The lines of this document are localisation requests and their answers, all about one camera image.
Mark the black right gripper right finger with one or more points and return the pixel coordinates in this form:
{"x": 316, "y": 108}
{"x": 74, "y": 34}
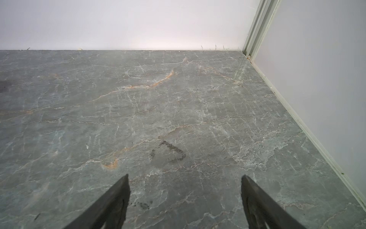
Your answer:
{"x": 261, "y": 211}

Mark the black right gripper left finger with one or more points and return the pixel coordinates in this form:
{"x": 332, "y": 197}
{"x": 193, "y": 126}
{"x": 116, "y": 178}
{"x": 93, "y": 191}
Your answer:
{"x": 108, "y": 211}

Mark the aluminium frame corner post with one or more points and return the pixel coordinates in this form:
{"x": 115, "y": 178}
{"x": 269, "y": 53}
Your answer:
{"x": 260, "y": 25}

